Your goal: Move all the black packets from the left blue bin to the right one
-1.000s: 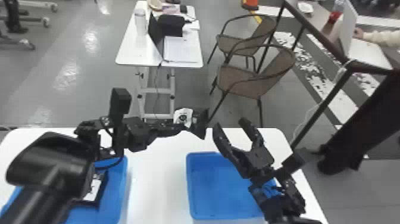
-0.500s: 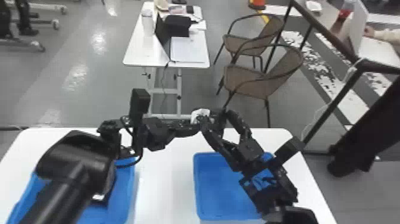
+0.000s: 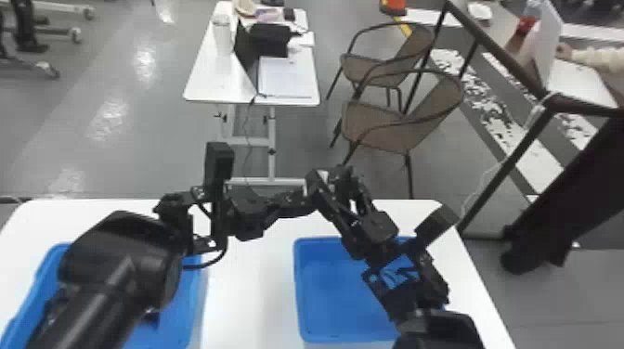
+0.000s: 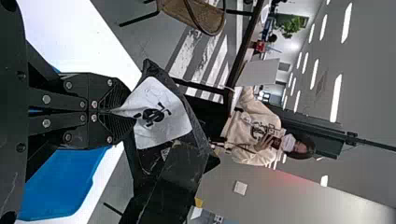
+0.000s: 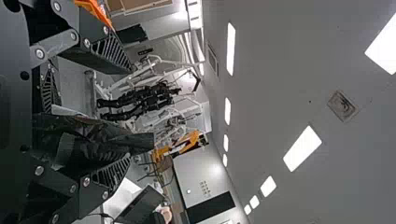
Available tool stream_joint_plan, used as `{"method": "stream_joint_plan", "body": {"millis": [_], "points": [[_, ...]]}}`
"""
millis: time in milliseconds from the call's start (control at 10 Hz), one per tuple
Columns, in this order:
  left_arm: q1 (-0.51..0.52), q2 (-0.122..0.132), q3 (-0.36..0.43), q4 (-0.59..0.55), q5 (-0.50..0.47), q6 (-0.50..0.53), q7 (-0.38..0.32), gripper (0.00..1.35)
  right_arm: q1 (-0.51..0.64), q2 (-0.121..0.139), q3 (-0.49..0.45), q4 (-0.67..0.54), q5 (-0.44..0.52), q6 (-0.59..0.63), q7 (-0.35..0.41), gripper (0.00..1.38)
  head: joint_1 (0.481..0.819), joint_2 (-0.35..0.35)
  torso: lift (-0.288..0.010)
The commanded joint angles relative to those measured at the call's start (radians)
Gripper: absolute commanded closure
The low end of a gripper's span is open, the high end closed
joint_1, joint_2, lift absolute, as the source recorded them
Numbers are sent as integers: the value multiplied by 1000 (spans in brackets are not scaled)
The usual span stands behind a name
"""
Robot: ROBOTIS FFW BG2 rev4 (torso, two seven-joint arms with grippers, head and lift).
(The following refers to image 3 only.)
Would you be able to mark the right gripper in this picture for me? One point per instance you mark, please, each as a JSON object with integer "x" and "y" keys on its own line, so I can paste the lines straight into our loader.
{"x": 370, "y": 234}

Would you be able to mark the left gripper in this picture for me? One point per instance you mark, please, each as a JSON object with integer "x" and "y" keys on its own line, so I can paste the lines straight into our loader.
{"x": 251, "y": 212}

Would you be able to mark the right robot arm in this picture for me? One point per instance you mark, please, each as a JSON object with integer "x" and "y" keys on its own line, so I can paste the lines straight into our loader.
{"x": 419, "y": 292}

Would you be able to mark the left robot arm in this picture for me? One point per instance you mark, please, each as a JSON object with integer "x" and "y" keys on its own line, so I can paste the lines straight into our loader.
{"x": 117, "y": 277}

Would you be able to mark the brown chair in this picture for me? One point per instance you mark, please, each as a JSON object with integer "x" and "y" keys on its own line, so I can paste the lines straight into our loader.
{"x": 385, "y": 65}
{"x": 390, "y": 126}

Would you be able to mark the blue tray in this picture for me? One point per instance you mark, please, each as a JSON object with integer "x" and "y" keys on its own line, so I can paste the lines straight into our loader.
{"x": 180, "y": 312}
{"x": 326, "y": 292}

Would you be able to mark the white side table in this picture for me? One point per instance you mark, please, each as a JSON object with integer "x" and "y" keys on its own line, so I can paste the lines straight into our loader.
{"x": 287, "y": 78}

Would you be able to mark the dark side table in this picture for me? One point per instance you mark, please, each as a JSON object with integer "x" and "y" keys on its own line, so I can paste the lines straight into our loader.
{"x": 512, "y": 63}

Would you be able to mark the person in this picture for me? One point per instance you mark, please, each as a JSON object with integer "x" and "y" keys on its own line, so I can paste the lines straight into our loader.
{"x": 570, "y": 204}

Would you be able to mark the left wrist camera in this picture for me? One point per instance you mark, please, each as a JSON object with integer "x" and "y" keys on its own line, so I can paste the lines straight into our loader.
{"x": 219, "y": 163}

